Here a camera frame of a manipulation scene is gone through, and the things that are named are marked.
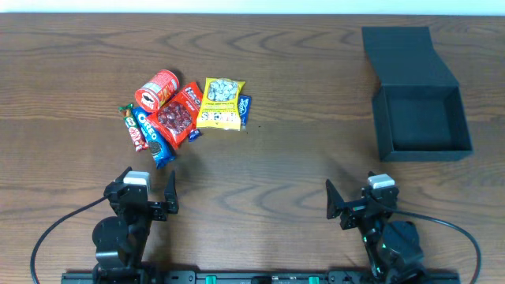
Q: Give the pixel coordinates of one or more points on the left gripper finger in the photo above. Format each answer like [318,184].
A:
[121,177]
[170,195]

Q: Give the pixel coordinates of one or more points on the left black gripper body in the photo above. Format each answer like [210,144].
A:
[147,205]

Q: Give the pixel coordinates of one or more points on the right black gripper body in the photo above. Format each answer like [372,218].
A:
[359,207]

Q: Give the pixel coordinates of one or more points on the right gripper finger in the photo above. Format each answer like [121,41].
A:
[335,202]
[371,174]

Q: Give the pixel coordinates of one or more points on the black box with hinged lid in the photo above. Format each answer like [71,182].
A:
[418,110]

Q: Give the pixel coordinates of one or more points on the red Hacks candy bag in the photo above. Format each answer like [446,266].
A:
[176,119]

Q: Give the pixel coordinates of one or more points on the yellow Hacks candy bag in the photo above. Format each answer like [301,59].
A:
[219,107]

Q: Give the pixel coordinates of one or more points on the red Pringles can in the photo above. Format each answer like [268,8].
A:
[152,95]

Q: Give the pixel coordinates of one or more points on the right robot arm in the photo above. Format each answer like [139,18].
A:
[393,248]

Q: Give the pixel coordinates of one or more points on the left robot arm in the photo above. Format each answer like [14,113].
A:
[120,240]

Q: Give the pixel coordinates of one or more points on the blue Oreo cookie pack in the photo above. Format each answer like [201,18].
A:
[158,146]

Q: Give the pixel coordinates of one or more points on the blue Eclipse mint pack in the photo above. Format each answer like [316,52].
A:
[244,104]

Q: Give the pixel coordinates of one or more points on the red KitKat bar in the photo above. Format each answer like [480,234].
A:
[135,133]

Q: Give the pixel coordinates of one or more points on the dark blue chocolate bar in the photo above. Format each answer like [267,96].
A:
[194,134]

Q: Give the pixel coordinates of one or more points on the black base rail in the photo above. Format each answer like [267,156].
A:
[192,277]

